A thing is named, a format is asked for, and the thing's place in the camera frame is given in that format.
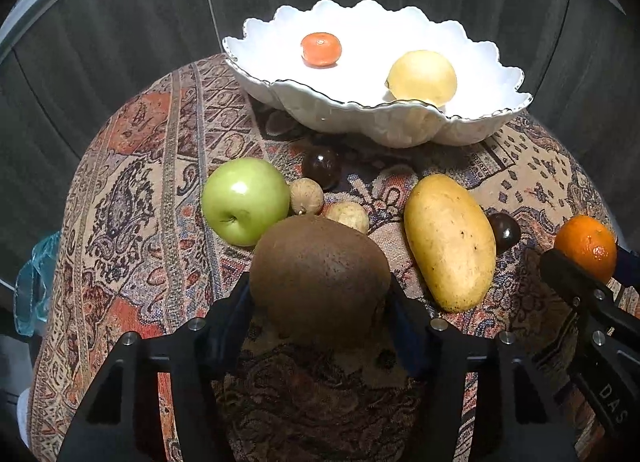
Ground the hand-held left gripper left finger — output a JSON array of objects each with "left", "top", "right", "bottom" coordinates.
[{"left": 56, "top": 272, "right": 256, "bottom": 462}]

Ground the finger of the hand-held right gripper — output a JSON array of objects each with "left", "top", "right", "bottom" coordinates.
[
  {"left": 616, "top": 245, "right": 640, "bottom": 290},
  {"left": 539, "top": 249, "right": 640, "bottom": 443}
]

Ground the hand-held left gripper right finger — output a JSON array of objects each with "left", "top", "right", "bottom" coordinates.
[{"left": 387, "top": 275, "right": 581, "bottom": 462}]

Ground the orange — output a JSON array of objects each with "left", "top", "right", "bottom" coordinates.
[{"left": 553, "top": 215, "right": 618, "bottom": 285}]

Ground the brown kiwi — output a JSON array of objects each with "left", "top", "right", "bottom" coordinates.
[{"left": 249, "top": 215, "right": 392, "bottom": 349}]

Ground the yellow mango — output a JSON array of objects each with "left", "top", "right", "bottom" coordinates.
[{"left": 403, "top": 173, "right": 497, "bottom": 313}]

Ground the dark plum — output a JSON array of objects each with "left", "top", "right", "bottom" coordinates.
[
  {"left": 487, "top": 212, "right": 522, "bottom": 254},
  {"left": 301, "top": 147, "right": 343, "bottom": 190}
]

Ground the green apple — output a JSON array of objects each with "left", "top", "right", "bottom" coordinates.
[{"left": 201, "top": 157, "right": 292, "bottom": 247}]

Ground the white scalloped bowl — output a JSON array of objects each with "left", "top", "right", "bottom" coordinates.
[{"left": 222, "top": 0, "right": 533, "bottom": 148}]

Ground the patterned paisley tablecloth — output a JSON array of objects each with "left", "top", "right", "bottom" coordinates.
[{"left": 27, "top": 53, "right": 631, "bottom": 462}]

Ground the yellow lemon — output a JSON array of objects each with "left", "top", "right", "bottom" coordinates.
[{"left": 386, "top": 50, "right": 458, "bottom": 107}]

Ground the small tangerine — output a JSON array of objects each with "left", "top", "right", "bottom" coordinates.
[{"left": 300, "top": 32, "right": 343, "bottom": 67}]

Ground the dark wood counter cabinet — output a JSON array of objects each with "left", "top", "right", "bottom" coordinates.
[{"left": 0, "top": 0, "right": 640, "bottom": 338}]

